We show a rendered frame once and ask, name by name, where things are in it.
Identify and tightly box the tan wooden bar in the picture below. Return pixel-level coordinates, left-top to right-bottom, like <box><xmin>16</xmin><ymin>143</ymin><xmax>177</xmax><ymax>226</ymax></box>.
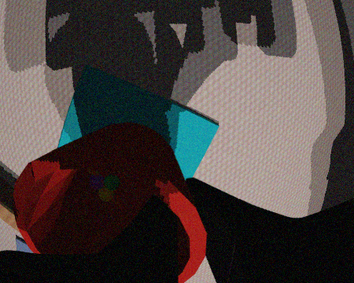
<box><xmin>0</xmin><ymin>177</ymin><xmax>20</xmax><ymax>232</ymax></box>

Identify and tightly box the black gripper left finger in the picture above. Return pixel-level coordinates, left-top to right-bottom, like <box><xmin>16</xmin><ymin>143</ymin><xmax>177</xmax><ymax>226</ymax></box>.
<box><xmin>0</xmin><ymin>194</ymin><xmax>179</xmax><ymax>283</ymax></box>

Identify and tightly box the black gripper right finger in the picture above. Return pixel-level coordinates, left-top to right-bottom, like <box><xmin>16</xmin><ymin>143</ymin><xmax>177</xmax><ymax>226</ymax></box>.
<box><xmin>186</xmin><ymin>177</ymin><xmax>354</xmax><ymax>283</ymax></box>

